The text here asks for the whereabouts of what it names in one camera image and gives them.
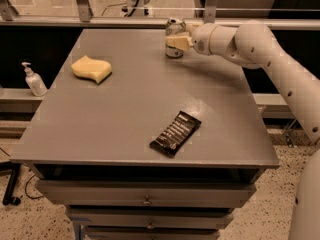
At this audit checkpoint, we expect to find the middle grey drawer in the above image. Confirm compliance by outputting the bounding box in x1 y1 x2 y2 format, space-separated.
66 208 233 230

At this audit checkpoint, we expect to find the grey drawer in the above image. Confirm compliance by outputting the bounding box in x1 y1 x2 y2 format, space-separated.
66 208 233 230
85 227 220 240
36 180 256 208

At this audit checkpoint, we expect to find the black chair leg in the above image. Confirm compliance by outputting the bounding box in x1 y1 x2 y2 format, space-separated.
0 161 21 206

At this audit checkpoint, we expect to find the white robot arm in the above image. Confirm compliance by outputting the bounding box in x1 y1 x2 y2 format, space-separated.
166 20 320 240

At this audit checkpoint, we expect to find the white pump dispenser bottle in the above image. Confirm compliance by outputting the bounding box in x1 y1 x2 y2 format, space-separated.
22 62 48 97

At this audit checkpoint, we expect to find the bottom grey drawer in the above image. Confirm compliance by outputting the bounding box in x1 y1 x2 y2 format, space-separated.
85 227 220 240

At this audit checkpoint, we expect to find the grey drawer cabinet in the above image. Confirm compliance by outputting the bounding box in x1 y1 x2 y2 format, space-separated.
9 28 281 240

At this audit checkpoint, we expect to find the metal railing frame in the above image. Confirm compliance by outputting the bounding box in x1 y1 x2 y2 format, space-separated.
0 0 320 30

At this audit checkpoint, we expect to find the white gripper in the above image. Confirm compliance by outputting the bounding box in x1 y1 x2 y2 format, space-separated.
165 23 237 58

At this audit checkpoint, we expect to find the black snack bar wrapper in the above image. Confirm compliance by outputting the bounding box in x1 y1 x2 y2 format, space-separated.
149 111 202 157

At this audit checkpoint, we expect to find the yellow sponge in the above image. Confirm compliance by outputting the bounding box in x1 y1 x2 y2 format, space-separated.
71 55 112 84

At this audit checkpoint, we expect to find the top grey drawer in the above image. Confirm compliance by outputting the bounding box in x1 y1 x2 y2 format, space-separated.
36 180 256 208

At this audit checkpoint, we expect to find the black floor cable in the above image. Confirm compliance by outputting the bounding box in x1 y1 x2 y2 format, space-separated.
23 172 44 200

